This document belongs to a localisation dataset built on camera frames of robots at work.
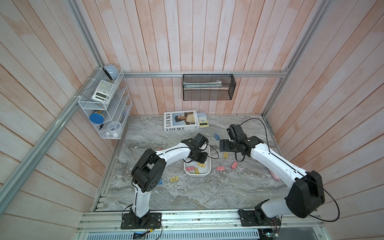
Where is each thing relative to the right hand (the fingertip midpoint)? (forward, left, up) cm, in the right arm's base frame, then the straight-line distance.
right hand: (227, 143), depth 87 cm
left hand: (-6, +14, -10) cm, 18 cm away
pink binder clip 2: (-7, -6, -14) cm, 17 cm away
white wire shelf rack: (+9, +63, +17) cm, 65 cm away
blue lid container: (+2, +70, +19) cm, 73 cm away
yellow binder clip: (-1, -1, -12) cm, 12 cm away
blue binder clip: (-19, +39, -13) cm, 45 cm away
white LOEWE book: (+29, +30, -10) cm, 43 cm away
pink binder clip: (-10, +3, -13) cm, 17 cm away
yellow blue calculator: (+31, +13, -12) cm, 36 cm away
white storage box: (-10, +17, -13) cm, 24 cm away
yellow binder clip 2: (-18, +31, -11) cm, 37 cm away
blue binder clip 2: (+15, +3, -13) cm, 20 cm away
